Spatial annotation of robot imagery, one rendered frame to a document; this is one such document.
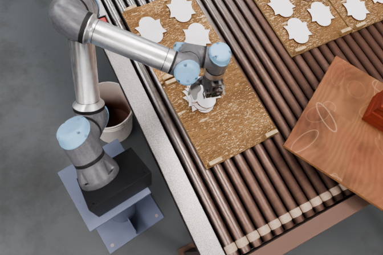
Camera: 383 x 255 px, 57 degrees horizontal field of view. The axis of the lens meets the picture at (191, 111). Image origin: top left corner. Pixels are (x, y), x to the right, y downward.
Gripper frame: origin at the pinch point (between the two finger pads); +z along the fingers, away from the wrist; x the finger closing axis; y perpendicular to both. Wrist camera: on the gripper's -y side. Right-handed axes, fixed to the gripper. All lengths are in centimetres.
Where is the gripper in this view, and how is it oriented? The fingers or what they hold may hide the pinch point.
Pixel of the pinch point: (205, 90)
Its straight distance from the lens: 149.6
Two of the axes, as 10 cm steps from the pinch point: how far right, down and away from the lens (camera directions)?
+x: 9.7, -1.7, 1.7
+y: 2.2, 9.1, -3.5
